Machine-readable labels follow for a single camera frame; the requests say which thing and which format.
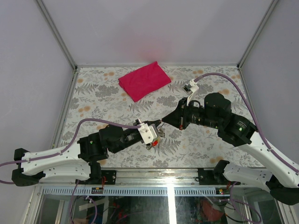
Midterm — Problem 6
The aluminium front rail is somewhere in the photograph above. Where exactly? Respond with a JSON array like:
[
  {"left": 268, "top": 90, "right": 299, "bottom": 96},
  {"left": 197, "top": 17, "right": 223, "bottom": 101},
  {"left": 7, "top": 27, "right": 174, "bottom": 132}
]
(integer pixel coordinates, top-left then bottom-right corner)
[{"left": 36, "top": 168, "right": 231, "bottom": 196}]

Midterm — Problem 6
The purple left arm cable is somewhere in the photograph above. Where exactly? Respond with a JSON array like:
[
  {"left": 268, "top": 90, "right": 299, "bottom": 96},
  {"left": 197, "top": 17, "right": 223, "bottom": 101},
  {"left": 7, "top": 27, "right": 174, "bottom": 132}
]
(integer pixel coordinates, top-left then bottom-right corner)
[{"left": 0, "top": 118, "right": 143, "bottom": 186}]

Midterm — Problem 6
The large metal keyring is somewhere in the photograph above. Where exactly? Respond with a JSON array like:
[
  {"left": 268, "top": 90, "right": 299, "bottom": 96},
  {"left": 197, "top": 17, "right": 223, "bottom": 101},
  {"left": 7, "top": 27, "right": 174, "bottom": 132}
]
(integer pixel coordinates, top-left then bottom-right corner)
[{"left": 157, "top": 122, "right": 165, "bottom": 142}]

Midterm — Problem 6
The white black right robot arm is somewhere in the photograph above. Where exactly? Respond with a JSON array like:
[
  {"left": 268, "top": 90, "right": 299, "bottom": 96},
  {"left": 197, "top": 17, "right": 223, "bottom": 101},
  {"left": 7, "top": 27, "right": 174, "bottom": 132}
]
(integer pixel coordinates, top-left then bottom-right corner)
[{"left": 162, "top": 93, "right": 299, "bottom": 205}]

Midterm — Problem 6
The folded pink cloth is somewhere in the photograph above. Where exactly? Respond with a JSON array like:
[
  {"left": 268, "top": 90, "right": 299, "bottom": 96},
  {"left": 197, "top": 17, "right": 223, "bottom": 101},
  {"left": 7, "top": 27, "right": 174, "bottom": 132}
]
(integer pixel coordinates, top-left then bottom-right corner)
[{"left": 118, "top": 62, "right": 171, "bottom": 102}]

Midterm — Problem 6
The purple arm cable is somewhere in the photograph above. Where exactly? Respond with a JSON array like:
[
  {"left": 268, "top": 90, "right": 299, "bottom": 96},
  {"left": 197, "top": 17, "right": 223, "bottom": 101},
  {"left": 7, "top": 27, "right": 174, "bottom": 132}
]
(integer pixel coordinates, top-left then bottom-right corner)
[
  {"left": 0, "top": 118, "right": 143, "bottom": 186},
  {"left": 195, "top": 72, "right": 299, "bottom": 175}
]

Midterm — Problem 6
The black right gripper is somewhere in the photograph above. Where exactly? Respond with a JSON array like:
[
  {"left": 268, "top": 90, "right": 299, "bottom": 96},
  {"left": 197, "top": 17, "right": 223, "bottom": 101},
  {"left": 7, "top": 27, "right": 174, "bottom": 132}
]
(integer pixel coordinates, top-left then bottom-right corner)
[{"left": 162, "top": 97, "right": 221, "bottom": 130}]

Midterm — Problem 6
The floral table mat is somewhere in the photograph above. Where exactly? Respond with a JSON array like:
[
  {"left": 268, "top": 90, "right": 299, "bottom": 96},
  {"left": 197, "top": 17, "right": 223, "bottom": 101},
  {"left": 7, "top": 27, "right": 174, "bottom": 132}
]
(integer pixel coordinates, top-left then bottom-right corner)
[{"left": 60, "top": 66, "right": 261, "bottom": 168}]

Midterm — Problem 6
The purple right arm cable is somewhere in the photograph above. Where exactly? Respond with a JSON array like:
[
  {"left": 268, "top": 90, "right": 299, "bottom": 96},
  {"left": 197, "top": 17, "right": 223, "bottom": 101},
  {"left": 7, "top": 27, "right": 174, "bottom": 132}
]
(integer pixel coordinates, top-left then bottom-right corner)
[{"left": 195, "top": 72, "right": 299, "bottom": 175}]

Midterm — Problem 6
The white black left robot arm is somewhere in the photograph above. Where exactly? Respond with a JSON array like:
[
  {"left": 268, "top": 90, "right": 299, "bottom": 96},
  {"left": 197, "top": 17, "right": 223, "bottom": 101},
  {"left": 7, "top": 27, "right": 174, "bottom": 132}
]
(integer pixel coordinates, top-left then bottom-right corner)
[{"left": 12, "top": 120, "right": 161, "bottom": 187}]

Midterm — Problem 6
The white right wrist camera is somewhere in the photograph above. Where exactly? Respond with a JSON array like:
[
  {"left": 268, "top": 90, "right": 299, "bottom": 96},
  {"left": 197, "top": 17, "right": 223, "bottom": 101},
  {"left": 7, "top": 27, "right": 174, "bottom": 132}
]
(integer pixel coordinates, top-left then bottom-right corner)
[{"left": 183, "top": 79, "right": 199, "bottom": 105}]

